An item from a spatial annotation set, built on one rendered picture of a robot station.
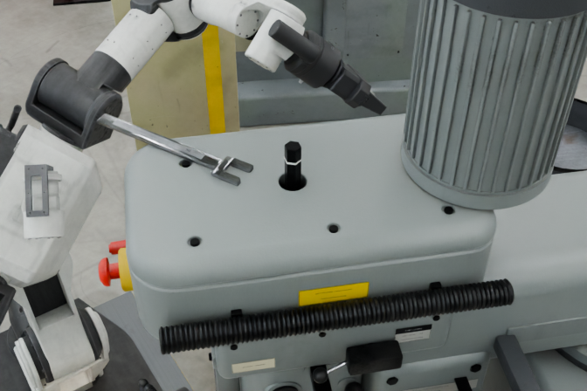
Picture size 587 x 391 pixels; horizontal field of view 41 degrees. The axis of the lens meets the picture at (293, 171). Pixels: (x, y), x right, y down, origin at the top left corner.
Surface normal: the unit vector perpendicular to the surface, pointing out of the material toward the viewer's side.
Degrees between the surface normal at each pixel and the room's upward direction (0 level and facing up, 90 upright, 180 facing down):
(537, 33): 90
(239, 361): 90
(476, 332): 90
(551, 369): 0
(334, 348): 90
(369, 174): 0
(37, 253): 46
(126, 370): 0
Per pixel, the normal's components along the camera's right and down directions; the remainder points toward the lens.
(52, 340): 0.48, 0.14
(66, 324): 0.52, 0.34
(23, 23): 0.00, -0.74
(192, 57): 0.18, 0.66
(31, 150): 0.40, -0.11
